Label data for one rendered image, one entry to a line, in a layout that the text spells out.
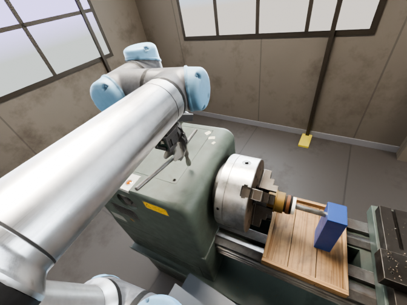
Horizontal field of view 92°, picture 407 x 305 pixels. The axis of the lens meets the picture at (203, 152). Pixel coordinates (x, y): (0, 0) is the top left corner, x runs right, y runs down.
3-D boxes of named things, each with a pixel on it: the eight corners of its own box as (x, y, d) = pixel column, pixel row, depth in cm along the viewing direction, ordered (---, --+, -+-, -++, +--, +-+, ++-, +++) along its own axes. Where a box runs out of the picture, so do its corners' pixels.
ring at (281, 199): (266, 201, 75) (291, 208, 71) (271, 183, 81) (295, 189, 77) (264, 213, 81) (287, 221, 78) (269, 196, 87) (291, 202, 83)
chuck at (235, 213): (222, 240, 84) (220, 184, 67) (244, 192, 107) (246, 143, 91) (242, 249, 80) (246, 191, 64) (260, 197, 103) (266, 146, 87)
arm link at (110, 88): (127, 81, 31) (159, 58, 39) (77, 82, 35) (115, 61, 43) (144, 122, 36) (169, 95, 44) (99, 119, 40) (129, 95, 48)
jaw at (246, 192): (245, 198, 82) (240, 197, 71) (248, 187, 82) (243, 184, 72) (272, 206, 77) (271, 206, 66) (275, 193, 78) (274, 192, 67)
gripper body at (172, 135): (151, 149, 59) (137, 115, 52) (166, 133, 65) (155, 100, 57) (172, 154, 56) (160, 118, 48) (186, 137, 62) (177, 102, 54)
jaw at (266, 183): (250, 184, 85) (257, 164, 92) (250, 190, 88) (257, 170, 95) (277, 190, 80) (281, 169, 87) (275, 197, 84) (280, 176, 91)
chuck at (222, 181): (214, 237, 85) (211, 181, 69) (237, 191, 109) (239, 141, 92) (222, 240, 84) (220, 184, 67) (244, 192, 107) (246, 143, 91)
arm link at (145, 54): (111, 52, 41) (134, 42, 47) (131, 100, 49) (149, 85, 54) (142, 50, 39) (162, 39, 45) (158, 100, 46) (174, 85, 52)
